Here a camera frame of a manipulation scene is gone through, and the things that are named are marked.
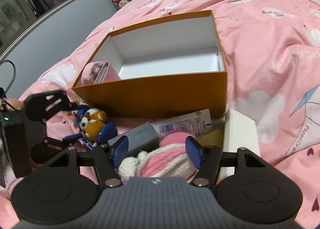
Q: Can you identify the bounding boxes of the gold yellow box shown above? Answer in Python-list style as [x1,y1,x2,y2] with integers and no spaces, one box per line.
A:
[196,128,224,149]

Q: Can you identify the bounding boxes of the orange cardboard box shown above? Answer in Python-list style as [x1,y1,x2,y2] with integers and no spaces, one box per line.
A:
[72,10,227,118]

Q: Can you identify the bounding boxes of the pink printed duvet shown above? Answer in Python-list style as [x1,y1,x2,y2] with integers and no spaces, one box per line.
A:
[20,0,319,228]

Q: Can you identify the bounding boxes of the pink fluffy pompom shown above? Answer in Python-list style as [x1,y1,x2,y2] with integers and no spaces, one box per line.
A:
[159,132,194,146]

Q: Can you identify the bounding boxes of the small printed card box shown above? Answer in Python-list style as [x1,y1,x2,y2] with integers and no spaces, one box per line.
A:
[80,138,97,150]

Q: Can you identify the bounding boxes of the white flat box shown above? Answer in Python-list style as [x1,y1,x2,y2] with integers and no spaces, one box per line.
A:
[220,107,261,178]

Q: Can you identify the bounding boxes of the brown bear plush keychain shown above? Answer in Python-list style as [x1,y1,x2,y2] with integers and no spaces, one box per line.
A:
[67,98,118,145]

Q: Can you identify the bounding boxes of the black cable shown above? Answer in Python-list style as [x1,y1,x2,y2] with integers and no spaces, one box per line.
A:
[0,60,17,95]

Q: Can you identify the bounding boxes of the left hand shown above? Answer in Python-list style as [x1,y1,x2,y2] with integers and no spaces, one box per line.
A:
[3,98,24,110]

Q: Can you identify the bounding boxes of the pink tin can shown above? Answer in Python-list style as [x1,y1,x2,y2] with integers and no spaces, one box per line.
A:
[93,62,120,84]

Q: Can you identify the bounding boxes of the white lotion tube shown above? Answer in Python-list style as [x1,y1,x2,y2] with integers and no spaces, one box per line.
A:
[150,109,212,139]

